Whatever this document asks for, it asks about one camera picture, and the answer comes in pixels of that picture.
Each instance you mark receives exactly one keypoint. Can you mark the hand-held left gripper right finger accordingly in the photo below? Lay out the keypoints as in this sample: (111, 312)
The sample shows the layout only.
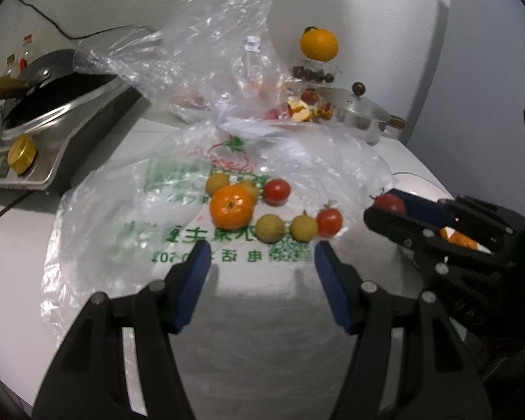
(332, 285)

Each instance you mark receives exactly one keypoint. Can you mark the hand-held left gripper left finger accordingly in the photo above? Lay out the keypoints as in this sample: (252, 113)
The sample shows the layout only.
(194, 281)

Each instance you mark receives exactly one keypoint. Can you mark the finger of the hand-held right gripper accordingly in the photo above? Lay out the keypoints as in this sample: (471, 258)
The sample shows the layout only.
(424, 210)
(393, 224)

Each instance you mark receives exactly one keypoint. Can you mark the white plate with dark rim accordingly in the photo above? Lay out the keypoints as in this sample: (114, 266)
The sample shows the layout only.
(424, 190)

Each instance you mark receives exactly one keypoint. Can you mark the cherry tomato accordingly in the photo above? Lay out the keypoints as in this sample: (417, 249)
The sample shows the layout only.
(329, 222)
(276, 191)
(389, 203)

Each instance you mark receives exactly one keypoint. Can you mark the yellow longan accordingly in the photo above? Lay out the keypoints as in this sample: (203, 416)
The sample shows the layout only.
(270, 228)
(304, 228)
(250, 187)
(218, 183)

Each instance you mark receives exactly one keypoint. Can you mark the tangerine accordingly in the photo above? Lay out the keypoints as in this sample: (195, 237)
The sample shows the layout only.
(459, 239)
(232, 206)

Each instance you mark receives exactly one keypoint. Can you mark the glass pot lid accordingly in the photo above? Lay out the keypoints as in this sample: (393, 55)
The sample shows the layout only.
(354, 98)

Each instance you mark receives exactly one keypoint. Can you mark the orange peel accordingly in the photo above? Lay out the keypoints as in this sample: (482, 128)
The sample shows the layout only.
(299, 109)

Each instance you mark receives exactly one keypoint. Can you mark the small red tomato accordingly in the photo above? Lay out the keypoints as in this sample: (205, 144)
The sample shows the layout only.
(309, 95)
(271, 113)

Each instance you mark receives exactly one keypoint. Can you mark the silver induction cooker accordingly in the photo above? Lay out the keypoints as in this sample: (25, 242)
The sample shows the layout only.
(61, 140)

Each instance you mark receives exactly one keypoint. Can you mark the large orange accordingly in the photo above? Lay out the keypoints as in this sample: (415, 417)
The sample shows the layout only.
(318, 44)

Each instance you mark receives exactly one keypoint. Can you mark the black wok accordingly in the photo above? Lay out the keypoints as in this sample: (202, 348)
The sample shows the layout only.
(48, 87)

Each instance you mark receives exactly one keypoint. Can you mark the clear crumpled plastic bag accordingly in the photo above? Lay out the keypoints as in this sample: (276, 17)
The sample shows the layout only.
(210, 30)

